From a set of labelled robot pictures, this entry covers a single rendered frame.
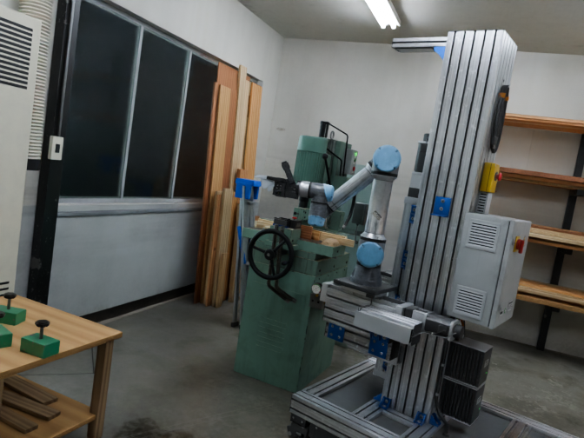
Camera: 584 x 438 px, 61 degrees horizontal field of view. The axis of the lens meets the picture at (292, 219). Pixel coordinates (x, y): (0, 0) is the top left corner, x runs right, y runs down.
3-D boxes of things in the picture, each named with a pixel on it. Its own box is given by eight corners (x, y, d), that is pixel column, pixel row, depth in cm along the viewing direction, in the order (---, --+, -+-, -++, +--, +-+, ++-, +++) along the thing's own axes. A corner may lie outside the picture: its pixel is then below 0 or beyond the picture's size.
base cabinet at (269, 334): (231, 370, 310) (248, 260, 303) (274, 347, 362) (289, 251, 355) (295, 394, 291) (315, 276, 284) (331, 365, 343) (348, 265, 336)
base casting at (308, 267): (248, 260, 303) (251, 245, 302) (289, 251, 355) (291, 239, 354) (315, 276, 284) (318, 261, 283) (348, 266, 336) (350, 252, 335)
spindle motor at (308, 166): (287, 185, 299) (295, 133, 296) (298, 186, 315) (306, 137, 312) (313, 189, 292) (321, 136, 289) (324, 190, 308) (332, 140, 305)
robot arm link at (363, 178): (388, 142, 235) (308, 207, 244) (389, 141, 224) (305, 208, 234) (404, 162, 234) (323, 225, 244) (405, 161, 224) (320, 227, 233)
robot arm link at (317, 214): (325, 225, 232) (329, 202, 231) (322, 228, 221) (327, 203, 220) (309, 222, 234) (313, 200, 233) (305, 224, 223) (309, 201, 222)
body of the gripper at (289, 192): (270, 194, 224) (296, 198, 222) (274, 175, 224) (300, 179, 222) (274, 195, 232) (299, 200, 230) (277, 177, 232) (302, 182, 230)
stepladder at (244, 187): (225, 327, 392) (232, 177, 384) (239, 319, 416) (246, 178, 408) (244, 330, 387) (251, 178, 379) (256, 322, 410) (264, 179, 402)
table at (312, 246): (233, 237, 296) (234, 227, 296) (257, 235, 324) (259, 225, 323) (326, 259, 271) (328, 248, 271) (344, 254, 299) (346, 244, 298)
